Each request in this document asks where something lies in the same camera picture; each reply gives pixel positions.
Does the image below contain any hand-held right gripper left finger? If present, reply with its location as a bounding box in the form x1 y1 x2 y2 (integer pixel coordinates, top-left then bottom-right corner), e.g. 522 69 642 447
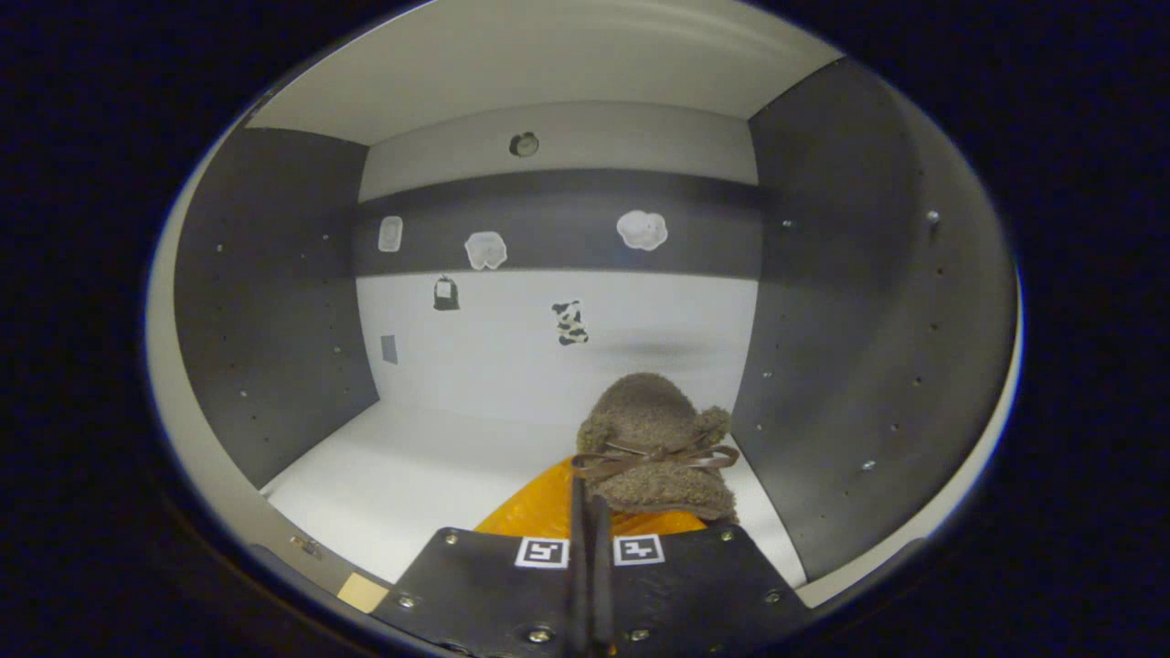
373 454 593 658

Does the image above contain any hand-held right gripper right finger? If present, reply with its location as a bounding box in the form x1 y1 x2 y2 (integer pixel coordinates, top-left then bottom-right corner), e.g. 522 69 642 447
590 493 813 658

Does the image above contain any brown fuzzy shoe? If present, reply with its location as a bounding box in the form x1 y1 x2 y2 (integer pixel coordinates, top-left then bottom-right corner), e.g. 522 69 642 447
570 371 742 525

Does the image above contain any white shoe cabinet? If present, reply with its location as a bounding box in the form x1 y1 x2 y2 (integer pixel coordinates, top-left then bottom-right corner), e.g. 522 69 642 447
144 0 1025 633

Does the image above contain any white cabinet shelf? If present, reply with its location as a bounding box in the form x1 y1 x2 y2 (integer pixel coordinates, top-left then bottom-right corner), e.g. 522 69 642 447
245 0 844 147
260 398 811 588

